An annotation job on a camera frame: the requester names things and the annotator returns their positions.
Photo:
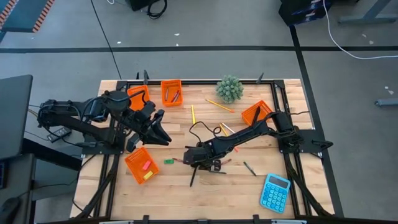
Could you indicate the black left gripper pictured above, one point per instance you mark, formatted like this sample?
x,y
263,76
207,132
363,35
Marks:
x,y
144,118

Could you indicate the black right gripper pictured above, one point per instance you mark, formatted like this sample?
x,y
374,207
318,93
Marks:
x,y
199,155

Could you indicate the green eraser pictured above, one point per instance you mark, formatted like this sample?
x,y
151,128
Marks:
x,y
168,161

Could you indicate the brown crayon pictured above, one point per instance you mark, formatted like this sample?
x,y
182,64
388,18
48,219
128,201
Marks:
x,y
167,94

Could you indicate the pinkish red crayon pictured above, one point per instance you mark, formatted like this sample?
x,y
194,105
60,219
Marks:
x,y
173,96

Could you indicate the grey crayon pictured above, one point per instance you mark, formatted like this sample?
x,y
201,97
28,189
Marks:
x,y
177,96

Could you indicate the pale yellow pencil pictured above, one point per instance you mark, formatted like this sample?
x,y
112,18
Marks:
x,y
228,127

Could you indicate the yellow pencil orange tip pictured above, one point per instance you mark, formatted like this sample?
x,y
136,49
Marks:
x,y
219,105

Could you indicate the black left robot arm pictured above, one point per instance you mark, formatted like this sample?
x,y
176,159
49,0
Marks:
x,y
71,109

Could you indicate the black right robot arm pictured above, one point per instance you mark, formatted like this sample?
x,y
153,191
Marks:
x,y
248,130

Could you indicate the dark teal crayon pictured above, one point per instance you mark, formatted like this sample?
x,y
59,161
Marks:
x,y
224,173

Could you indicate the orange plastic mesh bin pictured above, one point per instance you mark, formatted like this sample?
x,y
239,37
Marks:
x,y
136,169
135,104
172,84
264,109

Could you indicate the dark pen on table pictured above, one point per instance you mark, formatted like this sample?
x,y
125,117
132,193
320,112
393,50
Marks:
x,y
249,168

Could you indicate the blue calculator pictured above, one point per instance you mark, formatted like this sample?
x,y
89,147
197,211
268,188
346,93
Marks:
x,y
275,193

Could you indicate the green plant in white pot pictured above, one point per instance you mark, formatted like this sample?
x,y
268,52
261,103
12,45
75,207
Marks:
x,y
229,88

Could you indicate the black power adapter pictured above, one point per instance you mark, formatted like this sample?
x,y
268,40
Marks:
x,y
59,134

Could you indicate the dark grey monitor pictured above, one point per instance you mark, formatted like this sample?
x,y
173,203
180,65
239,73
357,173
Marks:
x,y
15,115

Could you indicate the black desk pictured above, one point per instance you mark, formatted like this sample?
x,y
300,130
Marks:
x,y
18,180

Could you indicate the black computer mouse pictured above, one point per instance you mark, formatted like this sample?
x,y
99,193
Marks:
x,y
9,210

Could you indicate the grey mat with striped edge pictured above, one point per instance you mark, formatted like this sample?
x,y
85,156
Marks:
x,y
25,14

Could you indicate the black and blue box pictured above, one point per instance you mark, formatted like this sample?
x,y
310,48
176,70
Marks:
x,y
303,11

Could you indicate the grey metal bar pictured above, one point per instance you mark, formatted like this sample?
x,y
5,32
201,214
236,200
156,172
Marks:
x,y
385,102

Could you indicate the grey metal table leg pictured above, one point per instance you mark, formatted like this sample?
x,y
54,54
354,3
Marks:
x,y
370,17

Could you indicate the black metal table frame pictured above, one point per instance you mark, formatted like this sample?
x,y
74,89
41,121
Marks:
x,y
199,82

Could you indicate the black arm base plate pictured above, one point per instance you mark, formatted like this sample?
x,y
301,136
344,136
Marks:
x,y
93,149
311,140

